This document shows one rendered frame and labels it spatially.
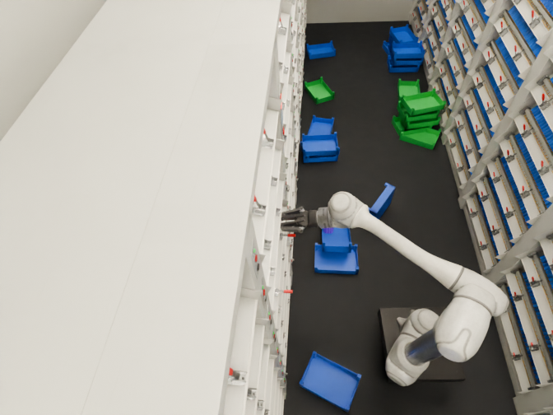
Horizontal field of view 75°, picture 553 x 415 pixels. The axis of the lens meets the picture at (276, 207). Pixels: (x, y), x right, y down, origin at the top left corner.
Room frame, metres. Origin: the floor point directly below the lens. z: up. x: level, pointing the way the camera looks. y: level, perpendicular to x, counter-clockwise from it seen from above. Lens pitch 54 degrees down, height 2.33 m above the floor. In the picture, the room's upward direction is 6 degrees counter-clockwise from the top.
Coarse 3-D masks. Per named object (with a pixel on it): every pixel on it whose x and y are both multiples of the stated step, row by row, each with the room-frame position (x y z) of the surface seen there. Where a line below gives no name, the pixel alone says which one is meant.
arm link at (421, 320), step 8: (416, 312) 0.59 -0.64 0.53; (424, 312) 0.58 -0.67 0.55; (432, 312) 0.57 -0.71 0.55; (408, 320) 0.57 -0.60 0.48; (416, 320) 0.54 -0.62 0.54; (424, 320) 0.54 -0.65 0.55; (432, 320) 0.53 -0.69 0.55; (408, 328) 0.53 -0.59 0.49; (416, 328) 0.51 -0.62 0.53; (424, 328) 0.50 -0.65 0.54; (432, 328) 0.50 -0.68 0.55; (416, 336) 0.48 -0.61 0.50
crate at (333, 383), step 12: (312, 360) 0.54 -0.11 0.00; (324, 360) 0.53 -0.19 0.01; (312, 372) 0.47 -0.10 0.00; (324, 372) 0.46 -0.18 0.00; (336, 372) 0.46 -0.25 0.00; (348, 372) 0.45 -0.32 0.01; (300, 384) 0.40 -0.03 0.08; (312, 384) 0.41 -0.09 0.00; (324, 384) 0.40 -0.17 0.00; (336, 384) 0.39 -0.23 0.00; (348, 384) 0.39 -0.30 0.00; (324, 396) 0.34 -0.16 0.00; (336, 396) 0.33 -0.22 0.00; (348, 396) 0.32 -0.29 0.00; (348, 408) 0.25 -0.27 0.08
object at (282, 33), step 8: (288, 8) 1.72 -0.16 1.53; (280, 16) 1.56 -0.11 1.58; (288, 16) 1.70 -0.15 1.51; (280, 24) 1.62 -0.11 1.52; (288, 24) 1.64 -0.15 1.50; (280, 32) 1.54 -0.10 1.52; (280, 40) 1.49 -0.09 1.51; (280, 48) 1.43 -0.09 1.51; (280, 56) 1.37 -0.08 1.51; (280, 64) 1.28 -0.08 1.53; (280, 72) 1.26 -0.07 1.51; (280, 80) 1.21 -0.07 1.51
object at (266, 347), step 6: (264, 342) 0.34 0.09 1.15; (270, 342) 0.34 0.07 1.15; (264, 348) 0.33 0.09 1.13; (264, 354) 0.31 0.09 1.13; (264, 360) 0.30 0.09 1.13; (264, 366) 0.28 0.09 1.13; (264, 372) 0.26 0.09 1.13; (264, 378) 0.24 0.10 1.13; (264, 384) 0.23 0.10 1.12; (258, 390) 0.21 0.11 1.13; (264, 390) 0.21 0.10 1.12; (258, 396) 0.19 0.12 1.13; (264, 396) 0.19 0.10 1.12; (258, 402) 0.18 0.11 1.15; (264, 402) 0.18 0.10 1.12; (258, 408) 0.16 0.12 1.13; (264, 408) 0.16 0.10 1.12; (258, 414) 0.15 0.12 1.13
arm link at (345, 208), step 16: (336, 208) 0.74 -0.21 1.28; (352, 208) 0.74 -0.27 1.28; (352, 224) 0.71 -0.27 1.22; (368, 224) 0.70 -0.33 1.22; (384, 224) 0.70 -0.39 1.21; (384, 240) 0.66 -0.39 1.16; (400, 240) 0.65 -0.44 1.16; (416, 256) 0.61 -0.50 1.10; (432, 256) 0.61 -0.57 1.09; (432, 272) 0.56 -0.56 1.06; (448, 272) 0.54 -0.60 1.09; (448, 288) 0.50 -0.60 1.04
